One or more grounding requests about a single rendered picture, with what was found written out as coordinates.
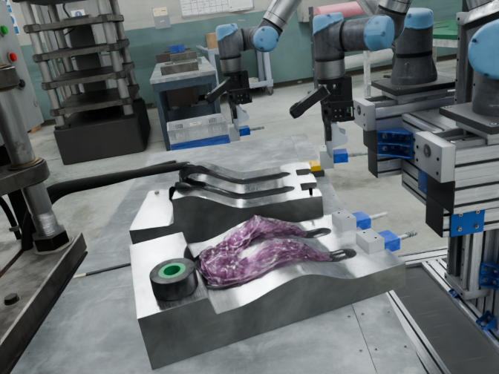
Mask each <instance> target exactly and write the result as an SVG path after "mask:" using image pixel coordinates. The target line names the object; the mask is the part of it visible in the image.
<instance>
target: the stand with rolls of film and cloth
mask: <svg viewBox="0 0 499 374"><path fill-rule="evenodd" d="M308 10H309V20H310V40H311V50H312V60H313V80H314V90H315V89H316V88H317V87H318V86H319V84H318V82H317V78H318V77H317V76H316V63H315V61H316V60H315V51H314V41H313V17H315V16H317V15H321V14H327V13H338V12H340V13H342V16H343V18H345V17H351V16H359V15H364V14H365V12H364V11H363V9H362V8H361V7H360V6H359V4H358V3H357V2H356V1H352V2H347V3H341V4H332V5H327V6H321V7H316V8H315V10H314V13H313V7H308ZM388 60H392V70H393V68H394V64H395V61H396V48H395V47H393V48H392V49H390V48H389V49H384V50H378V51H373V52H370V64H373V63H377V62H384V61H388ZM363 65H364V56H363V53H361V54H357V55H353V56H346V57H345V69H348V68H354V67H359V66H363ZM383 78H388V79H389V78H391V75H384V76H383Z"/></svg>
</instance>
